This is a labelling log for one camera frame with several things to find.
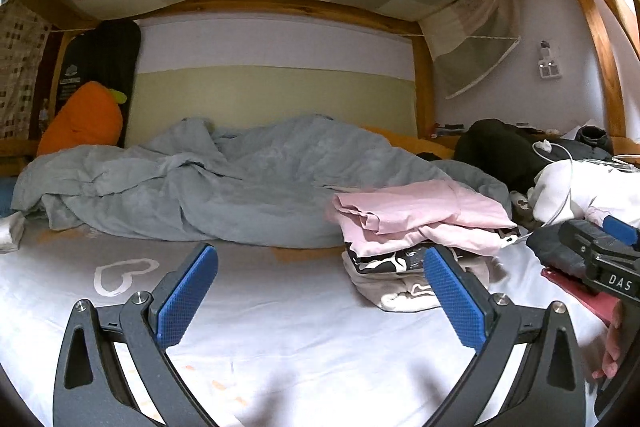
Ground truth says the pink shirt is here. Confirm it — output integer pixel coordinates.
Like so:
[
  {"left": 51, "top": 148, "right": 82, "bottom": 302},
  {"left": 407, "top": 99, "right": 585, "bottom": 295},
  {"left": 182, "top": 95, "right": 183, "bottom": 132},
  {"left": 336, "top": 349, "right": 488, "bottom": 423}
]
[{"left": 329, "top": 180, "right": 516, "bottom": 258}]

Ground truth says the black clothing pile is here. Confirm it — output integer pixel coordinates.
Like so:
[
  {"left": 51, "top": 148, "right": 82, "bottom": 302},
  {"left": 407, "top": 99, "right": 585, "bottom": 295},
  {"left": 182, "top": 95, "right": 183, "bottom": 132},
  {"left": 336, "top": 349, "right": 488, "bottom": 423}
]
[{"left": 454, "top": 119, "right": 612, "bottom": 194}]

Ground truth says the person right hand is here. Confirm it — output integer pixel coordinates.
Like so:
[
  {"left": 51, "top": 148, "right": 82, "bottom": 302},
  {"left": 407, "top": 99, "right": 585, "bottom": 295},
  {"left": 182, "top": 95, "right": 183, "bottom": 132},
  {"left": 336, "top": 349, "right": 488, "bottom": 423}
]
[{"left": 591, "top": 301, "right": 625, "bottom": 379}]

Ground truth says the red book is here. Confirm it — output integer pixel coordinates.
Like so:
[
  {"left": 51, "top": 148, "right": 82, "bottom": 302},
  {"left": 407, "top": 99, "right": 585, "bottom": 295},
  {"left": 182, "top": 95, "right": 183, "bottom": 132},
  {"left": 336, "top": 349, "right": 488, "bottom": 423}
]
[{"left": 540, "top": 267, "right": 618, "bottom": 326}]

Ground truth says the white jacket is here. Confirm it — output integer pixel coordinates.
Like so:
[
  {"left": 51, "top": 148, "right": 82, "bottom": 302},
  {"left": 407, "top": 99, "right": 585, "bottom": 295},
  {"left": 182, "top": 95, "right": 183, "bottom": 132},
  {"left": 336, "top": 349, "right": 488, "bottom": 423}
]
[{"left": 527, "top": 160, "right": 639, "bottom": 227}]

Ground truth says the cream folded garment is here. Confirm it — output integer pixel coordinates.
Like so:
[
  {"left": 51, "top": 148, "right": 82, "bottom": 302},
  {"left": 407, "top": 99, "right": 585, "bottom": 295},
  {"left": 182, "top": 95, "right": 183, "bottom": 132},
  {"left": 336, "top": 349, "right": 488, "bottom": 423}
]
[{"left": 340, "top": 250, "right": 507, "bottom": 313}]

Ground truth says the black white patterned garment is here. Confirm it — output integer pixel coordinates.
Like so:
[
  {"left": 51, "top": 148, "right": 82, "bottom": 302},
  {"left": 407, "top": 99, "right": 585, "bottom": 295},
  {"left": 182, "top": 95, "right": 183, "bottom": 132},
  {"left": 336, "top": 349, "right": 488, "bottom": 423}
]
[{"left": 342, "top": 242, "right": 508, "bottom": 275}]

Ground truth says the grey printed bed sheet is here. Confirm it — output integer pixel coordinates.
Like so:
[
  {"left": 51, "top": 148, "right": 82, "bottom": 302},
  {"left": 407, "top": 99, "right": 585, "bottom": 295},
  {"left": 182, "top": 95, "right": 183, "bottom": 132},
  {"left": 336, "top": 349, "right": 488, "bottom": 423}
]
[{"left": 0, "top": 221, "right": 609, "bottom": 427}]

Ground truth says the grey-green blanket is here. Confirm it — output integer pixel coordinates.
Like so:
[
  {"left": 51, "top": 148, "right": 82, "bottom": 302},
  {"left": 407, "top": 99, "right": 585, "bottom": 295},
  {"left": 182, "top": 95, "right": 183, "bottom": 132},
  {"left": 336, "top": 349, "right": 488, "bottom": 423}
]
[{"left": 11, "top": 116, "right": 511, "bottom": 248}]

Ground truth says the folded white cloth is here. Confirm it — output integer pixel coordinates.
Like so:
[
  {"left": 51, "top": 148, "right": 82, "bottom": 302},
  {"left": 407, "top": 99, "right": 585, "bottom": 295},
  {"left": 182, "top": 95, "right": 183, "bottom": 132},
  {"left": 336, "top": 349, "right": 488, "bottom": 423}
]
[{"left": 0, "top": 211, "right": 25, "bottom": 254}]

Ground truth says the blue pillow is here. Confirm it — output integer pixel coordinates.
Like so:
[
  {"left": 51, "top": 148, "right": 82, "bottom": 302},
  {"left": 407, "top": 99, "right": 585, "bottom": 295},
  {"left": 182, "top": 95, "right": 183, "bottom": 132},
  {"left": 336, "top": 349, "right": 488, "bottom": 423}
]
[{"left": 0, "top": 178, "right": 17, "bottom": 218}]

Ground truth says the orange carrot plush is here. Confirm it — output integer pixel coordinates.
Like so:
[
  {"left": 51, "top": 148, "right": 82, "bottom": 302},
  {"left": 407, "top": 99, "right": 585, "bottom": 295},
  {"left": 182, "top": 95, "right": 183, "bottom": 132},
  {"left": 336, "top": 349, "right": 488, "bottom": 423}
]
[{"left": 36, "top": 81, "right": 124, "bottom": 156}]

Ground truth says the black bag behind plush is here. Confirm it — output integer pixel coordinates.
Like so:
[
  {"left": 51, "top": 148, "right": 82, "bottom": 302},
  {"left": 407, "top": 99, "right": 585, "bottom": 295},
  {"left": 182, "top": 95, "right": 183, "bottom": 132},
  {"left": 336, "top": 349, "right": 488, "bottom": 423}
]
[{"left": 55, "top": 20, "right": 142, "bottom": 146}]

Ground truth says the patterned beige curtain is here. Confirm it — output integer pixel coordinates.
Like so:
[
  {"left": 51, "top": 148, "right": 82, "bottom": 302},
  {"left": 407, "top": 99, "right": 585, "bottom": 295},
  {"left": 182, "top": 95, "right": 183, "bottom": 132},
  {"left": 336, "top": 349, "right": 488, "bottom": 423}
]
[{"left": 0, "top": 0, "right": 50, "bottom": 140}]

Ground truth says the white wall socket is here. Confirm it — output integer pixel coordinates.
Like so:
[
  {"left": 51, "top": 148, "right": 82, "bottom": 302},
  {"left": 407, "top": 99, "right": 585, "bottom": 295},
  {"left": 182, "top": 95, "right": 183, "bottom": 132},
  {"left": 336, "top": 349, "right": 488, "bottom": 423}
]
[{"left": 538, "top": 40, "right": 562, "bottom": 80}]

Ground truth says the wooden bed frame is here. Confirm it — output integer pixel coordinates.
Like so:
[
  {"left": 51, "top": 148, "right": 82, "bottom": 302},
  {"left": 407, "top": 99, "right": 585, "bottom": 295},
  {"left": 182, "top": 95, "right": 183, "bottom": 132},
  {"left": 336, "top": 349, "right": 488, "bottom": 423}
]
[{"left": 25, "top": 0, "right": 624, "bottom": 139}]

